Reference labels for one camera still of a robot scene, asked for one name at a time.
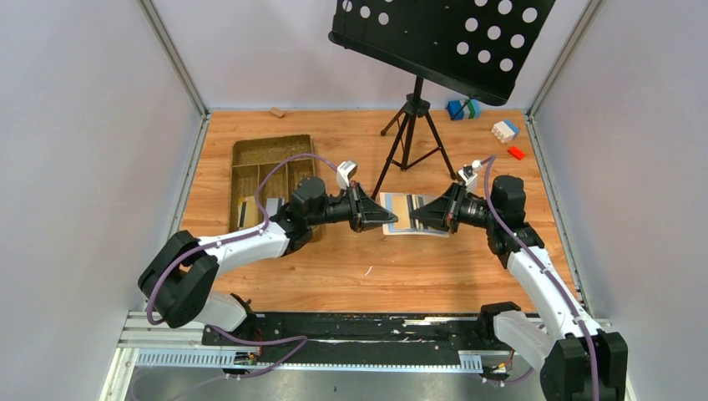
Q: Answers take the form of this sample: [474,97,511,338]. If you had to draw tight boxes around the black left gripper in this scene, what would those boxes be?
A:
[307,180,397,231]

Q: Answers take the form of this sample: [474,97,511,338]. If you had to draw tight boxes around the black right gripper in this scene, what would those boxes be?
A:
[410,181,498,234]

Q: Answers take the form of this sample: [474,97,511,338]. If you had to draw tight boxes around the beige leather card holder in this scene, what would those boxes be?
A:
[378,192,449,237]

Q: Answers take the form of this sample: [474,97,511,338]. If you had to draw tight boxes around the gold card with black stripe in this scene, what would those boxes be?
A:
[390,194,434,233]

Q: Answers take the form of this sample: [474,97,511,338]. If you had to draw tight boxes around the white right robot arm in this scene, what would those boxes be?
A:
[411,175,629,400]

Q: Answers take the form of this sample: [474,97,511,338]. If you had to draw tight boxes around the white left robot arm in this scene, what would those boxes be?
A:
[138,177,397,345]

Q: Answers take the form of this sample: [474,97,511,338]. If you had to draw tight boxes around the gold VIP card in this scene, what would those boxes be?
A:
[235,196,260,230]

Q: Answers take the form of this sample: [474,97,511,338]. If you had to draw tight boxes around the red toy block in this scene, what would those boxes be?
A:
[508,146,526,160]

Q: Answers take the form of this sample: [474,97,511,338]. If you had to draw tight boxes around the white blue toy block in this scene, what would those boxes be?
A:
[491,119,520,144]

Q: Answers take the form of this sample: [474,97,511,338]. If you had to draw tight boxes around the blue green toy block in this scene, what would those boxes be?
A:
[446,99,483,121]

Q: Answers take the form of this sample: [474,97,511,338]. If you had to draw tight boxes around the woven straw divided tray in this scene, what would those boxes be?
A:
[228,135,318,231]

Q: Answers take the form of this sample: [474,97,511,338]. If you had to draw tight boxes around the black music stand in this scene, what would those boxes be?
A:
[328,1,554,177]

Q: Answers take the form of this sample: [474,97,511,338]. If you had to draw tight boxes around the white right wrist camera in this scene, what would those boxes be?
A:
[457,160,483,193]

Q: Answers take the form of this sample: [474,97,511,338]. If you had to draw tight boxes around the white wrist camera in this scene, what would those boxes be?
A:
[457,160,483,193]
[336,160,358,190]

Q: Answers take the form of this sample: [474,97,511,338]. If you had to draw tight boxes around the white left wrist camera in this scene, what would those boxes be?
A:
[336,160,358,190]

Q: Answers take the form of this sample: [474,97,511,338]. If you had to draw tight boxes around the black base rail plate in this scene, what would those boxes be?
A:
[231,312,511,353]

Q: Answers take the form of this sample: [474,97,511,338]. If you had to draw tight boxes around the white slotted cable duct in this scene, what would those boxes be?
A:
[134,348,483,373]

